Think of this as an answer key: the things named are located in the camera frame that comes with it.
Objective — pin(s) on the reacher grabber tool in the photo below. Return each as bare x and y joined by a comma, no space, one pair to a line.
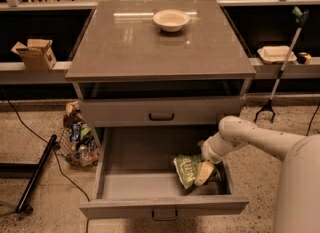
300,17

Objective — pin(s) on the closed grey top drawer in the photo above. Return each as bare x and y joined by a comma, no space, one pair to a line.
161,111

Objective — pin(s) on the green jalapeno chip bag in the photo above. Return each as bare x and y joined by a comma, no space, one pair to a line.
187,167

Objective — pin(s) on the open cardboard box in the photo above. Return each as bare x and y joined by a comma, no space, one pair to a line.
37,54

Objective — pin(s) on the white paper bowl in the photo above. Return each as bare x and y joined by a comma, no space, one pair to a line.
171,20

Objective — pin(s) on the grey drawer cabinet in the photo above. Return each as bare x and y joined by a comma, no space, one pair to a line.
125,55

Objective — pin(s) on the white takeout clamshell container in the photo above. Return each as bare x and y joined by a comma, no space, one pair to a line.
273,54

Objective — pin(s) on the open grey middle drawer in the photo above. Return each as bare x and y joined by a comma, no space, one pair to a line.
136,176

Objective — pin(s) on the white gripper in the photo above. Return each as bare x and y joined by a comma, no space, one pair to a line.
209,154

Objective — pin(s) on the black metal stand leg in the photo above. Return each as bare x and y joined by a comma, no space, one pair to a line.
30,171

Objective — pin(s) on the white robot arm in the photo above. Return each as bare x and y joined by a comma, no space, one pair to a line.
298,196

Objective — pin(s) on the yellow black tape roll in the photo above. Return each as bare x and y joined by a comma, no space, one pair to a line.
303,58

